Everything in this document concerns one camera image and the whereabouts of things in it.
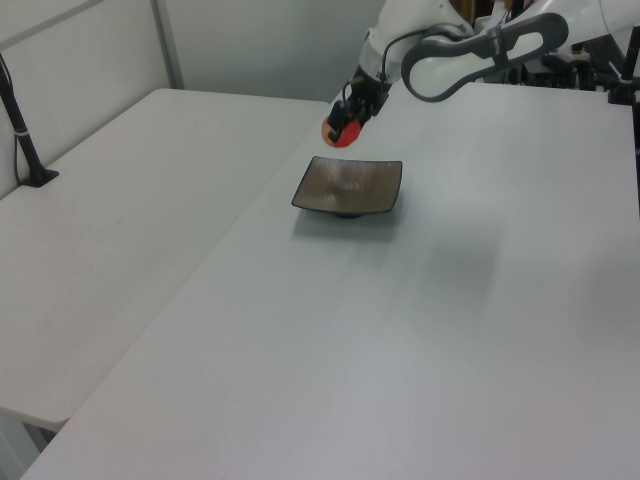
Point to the black camera stand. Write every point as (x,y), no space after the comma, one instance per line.
(625,92)

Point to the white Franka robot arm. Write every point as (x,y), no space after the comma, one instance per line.
(435,75)

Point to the dark background equipment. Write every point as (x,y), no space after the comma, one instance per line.
(560,70)

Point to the square brown ceramic plate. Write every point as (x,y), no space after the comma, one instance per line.
(345,187)

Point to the grey metal partition post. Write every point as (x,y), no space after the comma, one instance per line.
(167,45)

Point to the red apple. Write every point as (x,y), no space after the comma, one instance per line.
(350,136)

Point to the black pole with base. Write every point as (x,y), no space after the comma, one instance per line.
(42,177)

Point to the brown wooden panel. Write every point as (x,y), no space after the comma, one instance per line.
(464,10)

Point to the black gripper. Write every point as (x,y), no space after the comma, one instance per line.
(370,95)

